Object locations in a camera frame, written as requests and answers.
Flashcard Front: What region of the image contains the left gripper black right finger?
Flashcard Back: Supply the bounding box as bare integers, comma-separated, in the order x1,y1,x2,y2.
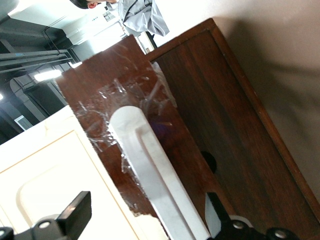
204,192,301,240

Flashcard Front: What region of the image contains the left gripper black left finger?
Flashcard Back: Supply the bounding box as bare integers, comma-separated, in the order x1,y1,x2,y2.
0,191,92,240

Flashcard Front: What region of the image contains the white drawer handle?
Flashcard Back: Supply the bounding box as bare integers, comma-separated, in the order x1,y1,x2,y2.
109,104,212,240

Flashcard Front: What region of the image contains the brown wooden drawer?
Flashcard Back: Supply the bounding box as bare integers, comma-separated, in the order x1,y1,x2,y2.
55,34,236,240

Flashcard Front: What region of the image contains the cream drawer front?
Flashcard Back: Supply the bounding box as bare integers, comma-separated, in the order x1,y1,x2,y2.
0,129,167,240

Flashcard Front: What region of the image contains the beige plastic bin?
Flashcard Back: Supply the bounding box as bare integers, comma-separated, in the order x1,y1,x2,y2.
0,104,83,173

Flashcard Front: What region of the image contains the dark wooden base board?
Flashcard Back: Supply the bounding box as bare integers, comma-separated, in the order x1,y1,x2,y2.
147,17,320,240

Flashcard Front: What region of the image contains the white vent grille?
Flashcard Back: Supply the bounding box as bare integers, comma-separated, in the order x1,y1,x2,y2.
14,115,34,131

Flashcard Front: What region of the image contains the clear adhesive tape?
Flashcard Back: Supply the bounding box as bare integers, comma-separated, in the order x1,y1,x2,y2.
74,61,179,176

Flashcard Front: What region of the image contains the ceiling light panel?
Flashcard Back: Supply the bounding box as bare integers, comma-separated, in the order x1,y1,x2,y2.
33,69,63,82

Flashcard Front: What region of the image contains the gray ceiling pipe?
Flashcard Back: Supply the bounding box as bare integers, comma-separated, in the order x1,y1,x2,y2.
0,48,76,73

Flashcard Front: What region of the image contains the person in gray jacket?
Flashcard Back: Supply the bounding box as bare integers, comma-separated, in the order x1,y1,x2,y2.
68,0,171,38

